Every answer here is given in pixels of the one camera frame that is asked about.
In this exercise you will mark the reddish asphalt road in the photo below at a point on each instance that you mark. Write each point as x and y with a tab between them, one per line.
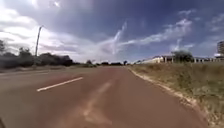
133	100

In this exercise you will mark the long low white building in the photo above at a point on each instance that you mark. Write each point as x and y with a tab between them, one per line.
160	60

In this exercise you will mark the street lamp pole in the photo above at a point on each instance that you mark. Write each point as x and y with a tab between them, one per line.
37	40

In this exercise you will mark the dry grass verge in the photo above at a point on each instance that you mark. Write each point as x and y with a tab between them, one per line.
193	78

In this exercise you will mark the roadside grass strip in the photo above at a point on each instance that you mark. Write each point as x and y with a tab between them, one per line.
30	68

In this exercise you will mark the dark green tree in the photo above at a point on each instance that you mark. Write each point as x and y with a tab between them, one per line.
182	56

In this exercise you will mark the row of dark trees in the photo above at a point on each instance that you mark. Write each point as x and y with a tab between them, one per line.
33	60

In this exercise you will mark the white dashed centre line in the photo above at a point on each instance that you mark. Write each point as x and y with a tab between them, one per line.
59	84

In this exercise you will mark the pale road edge kerb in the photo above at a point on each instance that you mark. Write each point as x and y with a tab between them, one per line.
160	86

